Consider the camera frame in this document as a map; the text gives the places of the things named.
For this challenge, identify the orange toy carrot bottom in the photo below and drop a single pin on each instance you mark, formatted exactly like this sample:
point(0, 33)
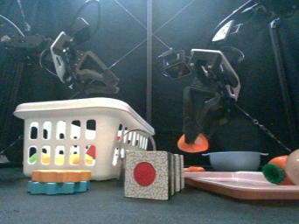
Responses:
point(192, 145)

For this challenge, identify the orange toy carrot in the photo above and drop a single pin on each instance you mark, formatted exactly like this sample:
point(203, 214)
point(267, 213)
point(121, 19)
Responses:
point(276, 172)
point(192, 145)

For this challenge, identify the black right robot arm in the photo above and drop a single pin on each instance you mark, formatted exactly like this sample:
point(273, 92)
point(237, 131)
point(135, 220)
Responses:
point(252, 17)

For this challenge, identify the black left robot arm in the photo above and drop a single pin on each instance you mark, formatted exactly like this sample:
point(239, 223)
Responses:
point(24, 42)

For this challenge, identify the white plastic laundry basket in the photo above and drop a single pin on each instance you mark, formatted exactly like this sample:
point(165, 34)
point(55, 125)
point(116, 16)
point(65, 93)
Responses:
point(79, 137)

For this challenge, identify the red toy in basket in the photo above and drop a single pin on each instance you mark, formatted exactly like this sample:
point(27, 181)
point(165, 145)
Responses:
point(91, 151)

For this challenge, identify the yellow toy in basket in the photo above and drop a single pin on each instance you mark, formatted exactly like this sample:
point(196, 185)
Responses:
point(61, 159)

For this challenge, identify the green toy in basket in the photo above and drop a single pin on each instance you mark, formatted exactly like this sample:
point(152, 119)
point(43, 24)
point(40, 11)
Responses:
point(33, 158)

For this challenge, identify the grey toy pot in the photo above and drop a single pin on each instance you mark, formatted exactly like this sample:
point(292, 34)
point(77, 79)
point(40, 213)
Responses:
point(235, 161)

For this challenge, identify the small orange toy piece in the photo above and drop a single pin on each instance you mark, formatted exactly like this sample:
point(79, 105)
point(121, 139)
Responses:
point(193, 168)

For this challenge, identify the patterned card with red dot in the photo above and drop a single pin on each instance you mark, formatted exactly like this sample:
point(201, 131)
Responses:
point(147, 174)

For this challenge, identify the pink plastic tray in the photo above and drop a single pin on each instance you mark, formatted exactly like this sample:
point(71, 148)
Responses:
point(243, 185)

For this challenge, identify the beige round toy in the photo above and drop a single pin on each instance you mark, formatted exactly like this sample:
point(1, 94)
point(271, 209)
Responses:
point(292, 166)

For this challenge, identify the orange gear-shaped block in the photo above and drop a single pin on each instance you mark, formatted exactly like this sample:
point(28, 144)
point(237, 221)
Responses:
point(60, 176)

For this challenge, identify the teal gear-shaped block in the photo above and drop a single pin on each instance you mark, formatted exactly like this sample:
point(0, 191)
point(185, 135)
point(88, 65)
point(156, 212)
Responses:
point(57, 188)

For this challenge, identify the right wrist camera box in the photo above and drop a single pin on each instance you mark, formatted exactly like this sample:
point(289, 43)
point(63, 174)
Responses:
point(176, 66)

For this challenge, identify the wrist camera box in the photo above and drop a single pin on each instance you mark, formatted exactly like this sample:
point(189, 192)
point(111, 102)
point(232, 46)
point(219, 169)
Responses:
point(176, 66)
point(80, 30)

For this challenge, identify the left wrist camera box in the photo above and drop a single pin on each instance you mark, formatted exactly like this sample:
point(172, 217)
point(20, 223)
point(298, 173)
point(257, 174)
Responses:
point(80, 30)

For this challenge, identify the vertical metal frame pole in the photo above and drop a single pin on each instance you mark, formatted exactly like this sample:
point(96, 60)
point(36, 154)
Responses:
point(148, 58)

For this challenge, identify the black slanted frame pole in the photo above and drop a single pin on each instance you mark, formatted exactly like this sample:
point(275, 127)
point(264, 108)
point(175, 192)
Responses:
point(280, 81)

